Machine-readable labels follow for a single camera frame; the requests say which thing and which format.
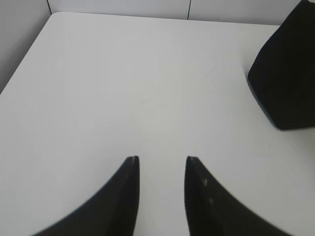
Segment black tote bag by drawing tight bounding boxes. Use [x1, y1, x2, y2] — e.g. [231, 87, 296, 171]
[248, 0, 315, 130]

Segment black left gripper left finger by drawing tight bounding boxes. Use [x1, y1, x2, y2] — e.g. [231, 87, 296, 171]
[37, 156, 139, 236]

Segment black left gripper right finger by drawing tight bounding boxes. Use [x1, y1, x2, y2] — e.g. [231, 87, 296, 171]
[185, 156, 285, 236]

